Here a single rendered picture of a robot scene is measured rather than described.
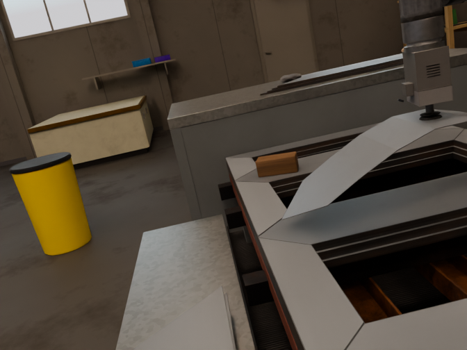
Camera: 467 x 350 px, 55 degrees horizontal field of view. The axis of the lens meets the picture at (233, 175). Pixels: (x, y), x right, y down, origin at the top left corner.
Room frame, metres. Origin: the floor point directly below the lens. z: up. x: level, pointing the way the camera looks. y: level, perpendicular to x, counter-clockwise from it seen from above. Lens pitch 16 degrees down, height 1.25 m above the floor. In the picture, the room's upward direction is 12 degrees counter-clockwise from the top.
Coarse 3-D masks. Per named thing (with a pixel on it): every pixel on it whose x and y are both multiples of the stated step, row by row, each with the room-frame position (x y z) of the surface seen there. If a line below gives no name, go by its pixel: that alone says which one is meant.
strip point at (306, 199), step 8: (304, 184) 0.93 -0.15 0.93; (296, 192) 0.93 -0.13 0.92; (304, 192) 0.90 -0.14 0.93; (312, 192) 0.87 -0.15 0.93; (296, 200) 0.89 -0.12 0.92; (304, 200) 0.87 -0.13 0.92; (312, 200) 0.84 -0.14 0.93; (320, 200) 0.82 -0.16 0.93; (288, 208) 0.89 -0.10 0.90; (296, 208) 0.86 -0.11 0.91; (304, 208) 0.83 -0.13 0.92; (312, 208) 0.81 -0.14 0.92; (288, 216) 0.85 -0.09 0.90
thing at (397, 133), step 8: (392, 120) 0.95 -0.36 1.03; (400, 120) 0.92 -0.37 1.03; (376, 128) 0.95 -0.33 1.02; (384, 128) 0.92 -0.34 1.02; (392, 128) 0.90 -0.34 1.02; (400, 128) 0.88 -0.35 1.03; (408, 128) 0.86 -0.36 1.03; (416, 128) 0.84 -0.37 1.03; (424, 128) 0.82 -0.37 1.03; (432, 128) 0.80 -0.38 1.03; (368, 136) 0.93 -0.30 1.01; (376, 136) 0.91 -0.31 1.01; (384, 136) 0.88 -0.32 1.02; (392, 136) 0.86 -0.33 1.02; (400, 136) 0.84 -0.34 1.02; (408, 136) 0.82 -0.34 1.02; (416, 136) 0.80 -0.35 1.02; (392, 144) 0.82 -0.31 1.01; (400, 144) 0.80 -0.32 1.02
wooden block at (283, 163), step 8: (288, 152) 1.32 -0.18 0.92; (296, 152) 1.31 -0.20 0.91; (256, 160) 1.30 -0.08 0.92; (264, 160) 1.28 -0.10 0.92; (272, 160) 1.27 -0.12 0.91; (280, 160) 1.27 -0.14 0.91; (288, 160) 1.26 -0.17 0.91; (296, 160) 1.27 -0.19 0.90; (256, 168) 1.29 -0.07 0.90; (264, 168) 1.28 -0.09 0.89; (272, 168) 1.27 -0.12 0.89; (280, 168) 1.27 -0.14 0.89; (288, 168) 1.26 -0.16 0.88; (296, 168) 1.26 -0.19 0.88
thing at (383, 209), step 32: (384, 160) 1.24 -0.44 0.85; (416, 160) 1.23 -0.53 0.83; (288, 192) 1.21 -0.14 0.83; (384, 192) 0.96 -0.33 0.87; (416, 192) 0.92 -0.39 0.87; (448, 192) 0.88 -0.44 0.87; (288, 224) 0.89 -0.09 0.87; (320, 224) 0.86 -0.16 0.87; (352, 224) 0.83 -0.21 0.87; (384, 224) 0.80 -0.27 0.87; (416, 224) 0.79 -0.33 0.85; (448, 224) 0.78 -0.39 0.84; (320, 256) 0.77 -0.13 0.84; (352, 256) 0.77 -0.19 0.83; (288, 320) 0.60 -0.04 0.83
